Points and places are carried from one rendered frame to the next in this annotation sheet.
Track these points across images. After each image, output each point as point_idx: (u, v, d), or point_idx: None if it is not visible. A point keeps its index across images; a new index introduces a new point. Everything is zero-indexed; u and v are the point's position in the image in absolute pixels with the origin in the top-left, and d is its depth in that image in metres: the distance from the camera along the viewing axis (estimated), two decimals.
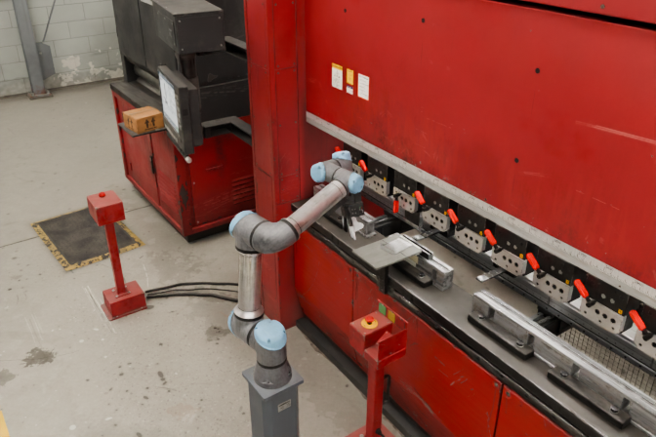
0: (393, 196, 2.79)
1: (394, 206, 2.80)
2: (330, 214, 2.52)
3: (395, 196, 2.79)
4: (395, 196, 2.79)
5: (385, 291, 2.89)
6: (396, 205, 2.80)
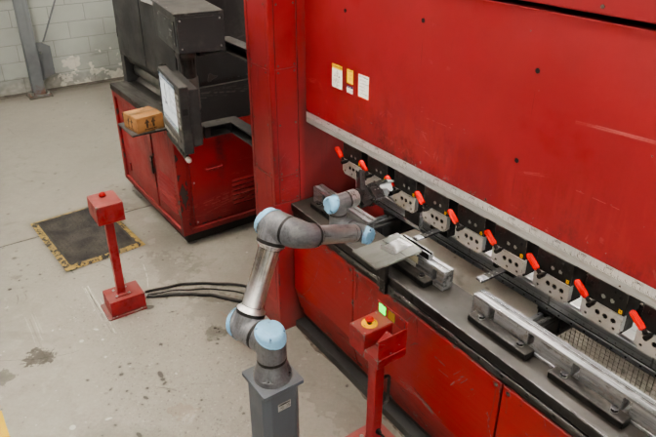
0: (393, 190, 2.78)
1: None
2: None
3: (394, 189, 2.78)
4: (394, 189, 2.78)
5: (385, 291, 2.89)
6: None
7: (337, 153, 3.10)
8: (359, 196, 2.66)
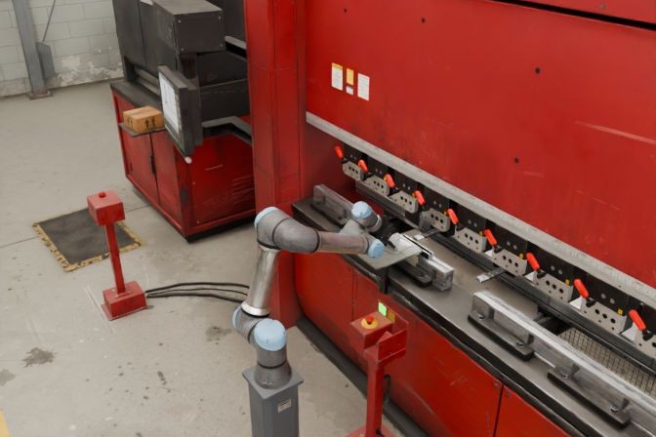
0: (393, 190, 2.77)
1: (388, 182, 2.80)
2: None
3: (394, 189, 2.78)
4: (394, 189, 2.78)
5: (385, 291, 2.89)
6: (389, 183, 2.80)
7: (337, 153, 3.10)
8: None
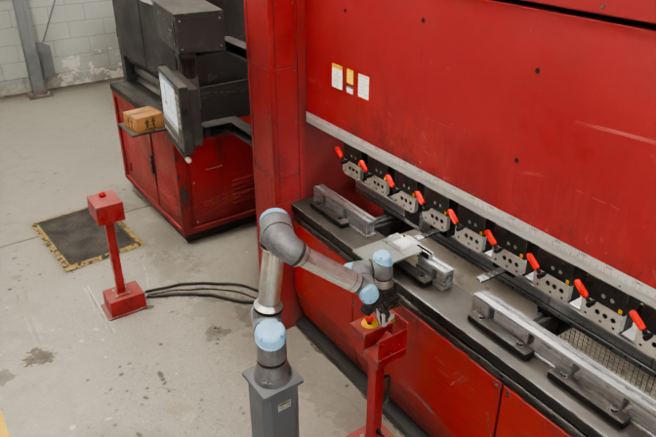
0: (393, 190, 2.77)
1: (388, 182, 2.80)
2: (371, 313, 2.49)
3: (394, 189, 2.78)
4: (394, 189, 2.78)
5: None
6: (389, 183, 2.80)
7: (337, 153, 3.10)
8: None
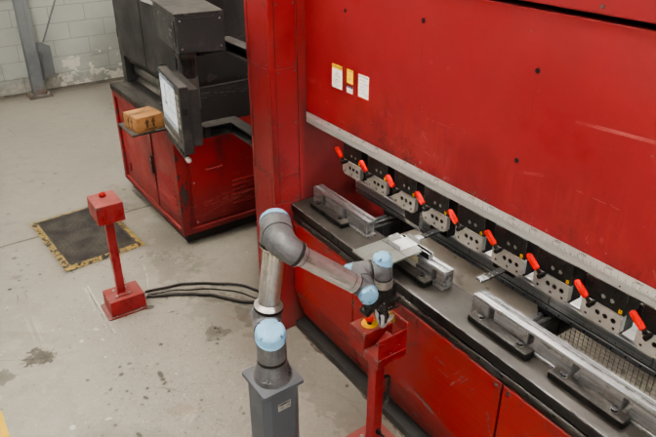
0: (393, 190, 2.77)
1: (388, 182, 2.80)
2: (370, 314, 2.49)
3: (394, 189, 2.78)
4: (394, 189, 2.78)
5: None
6: (389, 183, 2.80)
7: (337, 153, 3.10)
8: None
